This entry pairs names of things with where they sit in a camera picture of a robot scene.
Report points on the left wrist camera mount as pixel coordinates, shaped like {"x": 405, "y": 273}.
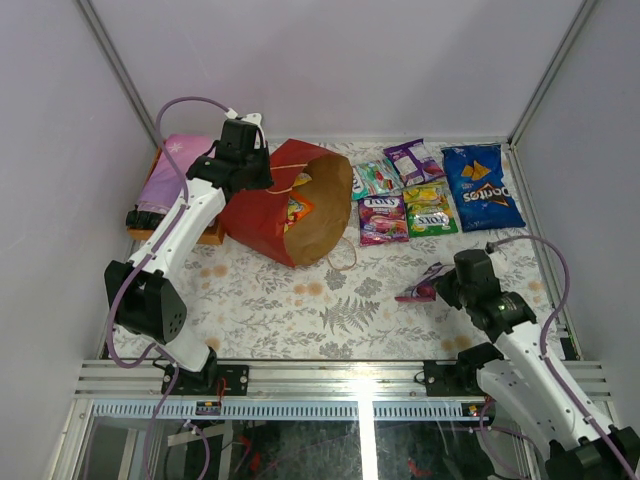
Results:
{"x": 251, "y": 118}

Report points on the black object beside tray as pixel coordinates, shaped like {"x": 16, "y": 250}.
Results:
{"x": 143, "y": 220}

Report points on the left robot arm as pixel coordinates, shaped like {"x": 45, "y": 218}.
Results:
{"x": 141, "y": 292}

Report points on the purple snack packet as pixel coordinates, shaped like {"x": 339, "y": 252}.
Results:
{"x": 425, "y": 289}
{"x": 413, "y": 163}

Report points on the orange snack packet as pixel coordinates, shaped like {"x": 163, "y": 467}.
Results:
{"x": 298, "y": 207}

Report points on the teal Fox's candy bag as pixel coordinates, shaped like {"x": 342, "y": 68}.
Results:
{"x": 375, "y": 178}

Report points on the purple Fox's candy bag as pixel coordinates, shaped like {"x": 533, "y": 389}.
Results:
{"x": 382, "y": 220}

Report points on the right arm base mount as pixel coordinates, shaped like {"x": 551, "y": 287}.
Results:
{"x": 450, "y": 379}

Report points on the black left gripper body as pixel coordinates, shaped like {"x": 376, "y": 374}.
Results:
{"x": 258, "y": 176}

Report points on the purple pillow package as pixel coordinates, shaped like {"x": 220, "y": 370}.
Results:
{"x": 163, "y": 186}

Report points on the aluminium front rail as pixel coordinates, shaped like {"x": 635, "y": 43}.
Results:
{"x": 268, "y": 379}

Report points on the green Fox's candy bag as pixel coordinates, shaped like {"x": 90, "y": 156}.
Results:
{"x": 428, "y": 212}

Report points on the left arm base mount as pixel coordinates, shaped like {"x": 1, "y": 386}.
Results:
{"x": 214, "y": 379}

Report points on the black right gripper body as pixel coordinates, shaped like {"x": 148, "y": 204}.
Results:
{"x": 449, "y": 288}

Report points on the red paper bag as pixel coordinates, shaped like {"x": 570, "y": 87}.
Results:
{"x": 257, "y": 218}

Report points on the floral tablecloth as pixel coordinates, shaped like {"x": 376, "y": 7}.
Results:
{"x": 246, "y": 305}

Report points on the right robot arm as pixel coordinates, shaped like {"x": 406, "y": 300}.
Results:
{"x": 516, "y": 368}

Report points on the blue Doritos chip bag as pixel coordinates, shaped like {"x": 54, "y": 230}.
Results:
{"x": 475, "y": 177}

